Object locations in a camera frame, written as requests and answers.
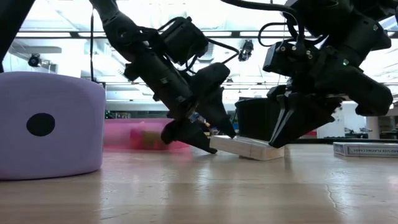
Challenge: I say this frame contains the black right camera cable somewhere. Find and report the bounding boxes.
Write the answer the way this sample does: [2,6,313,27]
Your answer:
[220,0,307,47]

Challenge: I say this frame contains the black ceiling camera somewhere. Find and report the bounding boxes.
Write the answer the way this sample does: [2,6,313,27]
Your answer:
[238,39,255,62]
[27,53,42,68]

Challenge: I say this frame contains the blue playing card deck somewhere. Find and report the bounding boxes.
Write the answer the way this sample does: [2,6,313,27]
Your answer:
[333,141,398,158]

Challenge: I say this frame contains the black metal table frame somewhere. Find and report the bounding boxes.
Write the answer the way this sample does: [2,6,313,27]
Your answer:
[289,138,398,144]

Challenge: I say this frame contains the black round pot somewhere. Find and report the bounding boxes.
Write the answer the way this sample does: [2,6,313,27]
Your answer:
[234,98,282,142]

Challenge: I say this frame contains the black left camera cable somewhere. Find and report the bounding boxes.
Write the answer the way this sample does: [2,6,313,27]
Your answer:
[186,36,240,72]

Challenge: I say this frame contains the black camera cable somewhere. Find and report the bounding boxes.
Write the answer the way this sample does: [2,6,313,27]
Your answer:
[220,0,307,47]
[186,36,240,72]

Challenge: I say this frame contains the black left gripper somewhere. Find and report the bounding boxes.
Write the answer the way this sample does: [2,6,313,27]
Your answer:
[124,51,238,155]

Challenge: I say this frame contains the small green toy brick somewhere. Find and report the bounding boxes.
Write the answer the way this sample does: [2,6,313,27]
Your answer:
[142,130,164,150]

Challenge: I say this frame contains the pink translucent plastic bin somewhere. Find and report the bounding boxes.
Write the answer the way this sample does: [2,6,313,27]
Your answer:
[103,117,190,152]

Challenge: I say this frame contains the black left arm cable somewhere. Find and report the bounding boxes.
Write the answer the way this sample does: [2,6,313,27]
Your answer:
[90,8,95,82]

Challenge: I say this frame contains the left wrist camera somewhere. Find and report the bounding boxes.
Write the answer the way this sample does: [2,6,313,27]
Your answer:
[160,16,210,65]

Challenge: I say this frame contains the white wooden block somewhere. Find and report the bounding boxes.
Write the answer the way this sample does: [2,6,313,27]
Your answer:
[210,134,285,162]

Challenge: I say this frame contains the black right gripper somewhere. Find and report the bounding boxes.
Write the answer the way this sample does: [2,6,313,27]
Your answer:
[268,43,394,149]

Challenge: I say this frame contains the purple foam die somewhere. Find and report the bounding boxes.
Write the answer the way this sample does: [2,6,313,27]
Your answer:
[0,71,106,181]

